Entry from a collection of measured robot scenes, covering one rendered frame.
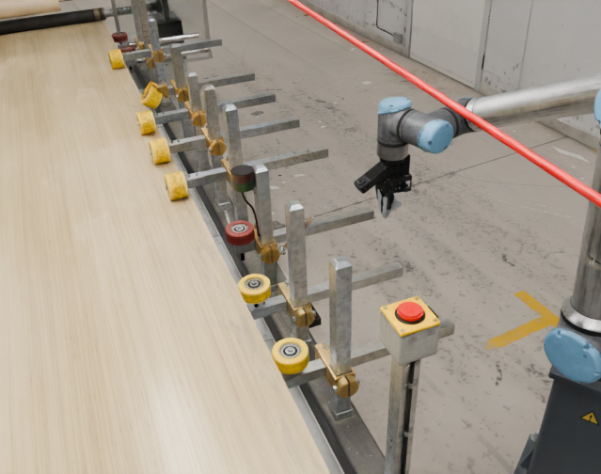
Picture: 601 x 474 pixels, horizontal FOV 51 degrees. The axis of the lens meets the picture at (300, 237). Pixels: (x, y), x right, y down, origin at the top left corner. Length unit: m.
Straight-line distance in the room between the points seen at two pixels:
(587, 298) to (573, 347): 0.12
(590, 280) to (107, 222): 1.28
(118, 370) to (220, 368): 0.22
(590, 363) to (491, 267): 1.62
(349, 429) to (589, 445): 0.78
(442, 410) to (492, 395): 0.21
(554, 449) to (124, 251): 1.35
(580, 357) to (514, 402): 0.98
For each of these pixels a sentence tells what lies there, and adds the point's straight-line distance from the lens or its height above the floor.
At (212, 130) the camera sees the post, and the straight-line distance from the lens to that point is 2.11.
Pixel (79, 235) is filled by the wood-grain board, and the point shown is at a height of 0.90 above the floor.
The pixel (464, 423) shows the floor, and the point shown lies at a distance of 2.46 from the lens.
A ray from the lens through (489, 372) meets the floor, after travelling 2.65.
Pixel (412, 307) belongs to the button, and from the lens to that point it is 1.00.
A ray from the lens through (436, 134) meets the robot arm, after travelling 1.69.
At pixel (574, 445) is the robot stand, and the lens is 2.04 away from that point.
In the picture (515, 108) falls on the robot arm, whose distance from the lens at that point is 1.66.
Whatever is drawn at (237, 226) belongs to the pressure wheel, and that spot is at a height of 0.91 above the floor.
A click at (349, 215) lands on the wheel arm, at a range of 1.88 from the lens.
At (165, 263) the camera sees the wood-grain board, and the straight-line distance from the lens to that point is 1.69.
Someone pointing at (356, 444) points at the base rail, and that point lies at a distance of 1.49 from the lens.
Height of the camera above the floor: 1.89
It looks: 35 degrees down
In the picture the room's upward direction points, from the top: 3 degrees counter-clockwise
